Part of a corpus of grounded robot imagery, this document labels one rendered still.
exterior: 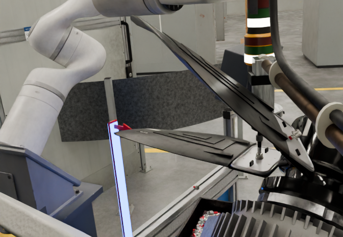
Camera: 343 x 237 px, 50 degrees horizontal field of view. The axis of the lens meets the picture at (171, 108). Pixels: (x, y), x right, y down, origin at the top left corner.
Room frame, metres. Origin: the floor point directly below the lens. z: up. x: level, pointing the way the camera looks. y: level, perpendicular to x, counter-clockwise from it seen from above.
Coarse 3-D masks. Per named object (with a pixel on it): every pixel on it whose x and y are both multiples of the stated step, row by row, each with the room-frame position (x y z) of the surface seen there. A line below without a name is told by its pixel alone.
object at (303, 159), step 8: (280, 120) 0.48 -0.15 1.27; (288, 128) 0.48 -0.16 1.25; (288, 136) 0.45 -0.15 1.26; (288, 144) 0.43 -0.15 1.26; (296, 144) 0.45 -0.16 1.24; (296, 152) 0.42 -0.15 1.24; (304, 152) 0.45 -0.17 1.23; (296, 160) 0.41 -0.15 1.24; (304, 160) 0.42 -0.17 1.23; (312, 168) 0.42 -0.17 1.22
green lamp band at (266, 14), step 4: (268, 8) 0.53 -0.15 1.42; (248, 12) 0.54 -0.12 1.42; (260, 12) 0.52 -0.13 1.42; (264, 12) 0.52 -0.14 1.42; (268, 12) 0.53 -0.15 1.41; (248, 16) 0.54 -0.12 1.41; (252, 16) 0.53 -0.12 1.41; (256, 16) 0.52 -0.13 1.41; (260, 16) 0.52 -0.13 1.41; (264, 16) 0.52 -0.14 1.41; (268, 16) 0.53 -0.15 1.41
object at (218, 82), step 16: (160, 32) 0.38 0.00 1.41; (176, 48) 0.34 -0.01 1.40; (192, 64) 0.34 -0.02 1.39; (208, 64) 0.42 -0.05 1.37; (208, 80) 0.34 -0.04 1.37; (224, 80) 0.41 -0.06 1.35; (224, 96) 0.34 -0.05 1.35; (240, 96) 0.41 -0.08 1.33; (256, 96) 0.47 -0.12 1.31; (240, 112) 0.35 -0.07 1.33; (256, 112) 0.41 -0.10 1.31; (272, 112) 0.47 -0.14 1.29; (256, 128) 0.36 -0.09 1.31; (272, 128) 0.40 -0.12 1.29
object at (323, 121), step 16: (272, 0) 0.44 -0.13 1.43; (272, 16) 0.44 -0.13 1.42; (272, 32) 0.43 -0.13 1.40; (272, 64) 0.41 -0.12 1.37; (288, 64) 0.38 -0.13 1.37; (272, 80) 0.40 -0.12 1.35; (320, 96) 0.27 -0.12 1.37; (320, 112) 0.24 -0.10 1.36; (336, 112) 0.23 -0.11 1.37; (320, 128) 0.24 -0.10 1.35
